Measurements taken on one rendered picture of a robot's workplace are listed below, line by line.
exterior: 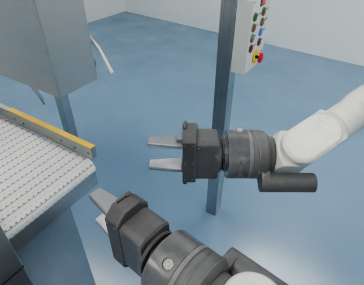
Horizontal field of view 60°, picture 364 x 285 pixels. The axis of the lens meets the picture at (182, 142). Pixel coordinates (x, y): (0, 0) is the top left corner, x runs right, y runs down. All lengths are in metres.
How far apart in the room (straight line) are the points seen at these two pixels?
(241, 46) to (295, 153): 0.70
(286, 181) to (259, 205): 1.28
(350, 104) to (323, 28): 3.18
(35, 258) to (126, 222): 0.67
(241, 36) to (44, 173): 0.77
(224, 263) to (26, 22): 0.51
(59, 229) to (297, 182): 0.74
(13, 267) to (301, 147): 0.56
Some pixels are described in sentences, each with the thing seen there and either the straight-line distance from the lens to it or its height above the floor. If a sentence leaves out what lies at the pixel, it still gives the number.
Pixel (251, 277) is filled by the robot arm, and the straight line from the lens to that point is 0.36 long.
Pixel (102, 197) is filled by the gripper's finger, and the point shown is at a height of 1.02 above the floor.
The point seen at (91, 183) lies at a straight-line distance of 0.90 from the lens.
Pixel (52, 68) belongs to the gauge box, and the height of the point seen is 1.11.
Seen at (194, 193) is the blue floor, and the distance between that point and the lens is 1.85.
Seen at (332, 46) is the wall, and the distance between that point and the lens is 3.83.
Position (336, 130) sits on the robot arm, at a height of 1.05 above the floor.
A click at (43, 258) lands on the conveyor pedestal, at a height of 0.50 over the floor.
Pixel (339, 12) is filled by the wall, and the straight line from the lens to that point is 3.74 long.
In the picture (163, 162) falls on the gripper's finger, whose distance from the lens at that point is 0.59.
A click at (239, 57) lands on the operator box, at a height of 0.91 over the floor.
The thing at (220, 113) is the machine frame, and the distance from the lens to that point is 1.33.
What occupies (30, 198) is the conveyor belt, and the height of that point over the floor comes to 0.83.
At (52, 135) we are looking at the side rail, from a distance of 0.91.
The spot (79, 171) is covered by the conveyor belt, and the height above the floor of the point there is 0.82.
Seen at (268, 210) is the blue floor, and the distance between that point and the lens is 1.83.
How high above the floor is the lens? 1.35
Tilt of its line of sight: 38 degrees down
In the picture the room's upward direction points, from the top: straight up
